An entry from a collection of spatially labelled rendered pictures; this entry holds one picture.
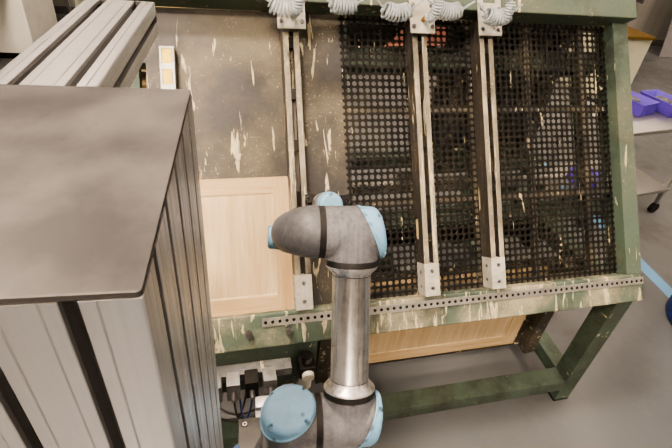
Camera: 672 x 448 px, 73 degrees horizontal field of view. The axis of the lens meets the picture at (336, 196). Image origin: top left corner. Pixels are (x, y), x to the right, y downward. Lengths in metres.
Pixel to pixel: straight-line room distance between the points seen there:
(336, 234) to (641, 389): 2.58
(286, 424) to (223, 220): 0.84
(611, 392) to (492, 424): 0.77
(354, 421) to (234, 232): 0.85
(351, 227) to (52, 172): 0.71
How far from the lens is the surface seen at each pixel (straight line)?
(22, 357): 0.29
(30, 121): 0.41
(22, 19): 6.78
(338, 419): 1.09
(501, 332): 2.61
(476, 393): 2.56
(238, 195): 1.68
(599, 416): 3.03
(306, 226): 0.95
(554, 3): 2.21
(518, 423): 2.78
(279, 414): 1.07
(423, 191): 1.78
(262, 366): 1.77
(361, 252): 0.97
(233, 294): 1.71
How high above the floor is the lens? 2.20
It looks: 35 degrees down
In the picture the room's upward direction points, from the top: 7 degrees clockwise
